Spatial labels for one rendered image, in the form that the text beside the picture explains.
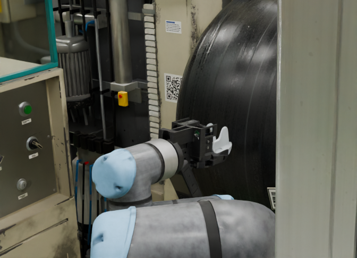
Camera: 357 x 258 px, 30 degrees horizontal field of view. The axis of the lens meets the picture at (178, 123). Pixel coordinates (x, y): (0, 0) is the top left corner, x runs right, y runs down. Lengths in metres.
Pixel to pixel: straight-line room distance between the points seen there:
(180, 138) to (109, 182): 0.18
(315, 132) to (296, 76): 0.02
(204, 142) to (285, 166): 1.02
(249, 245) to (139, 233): 0.12
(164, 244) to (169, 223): 0.03
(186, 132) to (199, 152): 0.05
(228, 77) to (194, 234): 0.70
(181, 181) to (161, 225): 0.52
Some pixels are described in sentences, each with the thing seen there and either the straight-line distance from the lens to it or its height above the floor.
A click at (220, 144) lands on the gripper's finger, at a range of 1.32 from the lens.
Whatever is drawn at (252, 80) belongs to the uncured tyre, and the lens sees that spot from 1.36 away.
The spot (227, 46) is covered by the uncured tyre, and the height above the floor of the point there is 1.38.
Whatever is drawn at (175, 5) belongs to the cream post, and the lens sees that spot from 1.66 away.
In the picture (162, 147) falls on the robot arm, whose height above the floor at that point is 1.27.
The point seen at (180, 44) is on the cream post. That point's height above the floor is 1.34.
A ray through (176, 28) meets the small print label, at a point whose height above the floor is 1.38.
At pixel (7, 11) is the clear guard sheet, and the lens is 1.70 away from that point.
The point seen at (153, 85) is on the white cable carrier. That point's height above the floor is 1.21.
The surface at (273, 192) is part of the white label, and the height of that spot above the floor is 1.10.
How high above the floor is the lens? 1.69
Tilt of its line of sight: 19 degrees down
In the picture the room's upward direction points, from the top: 2 degrees counter-clockwise
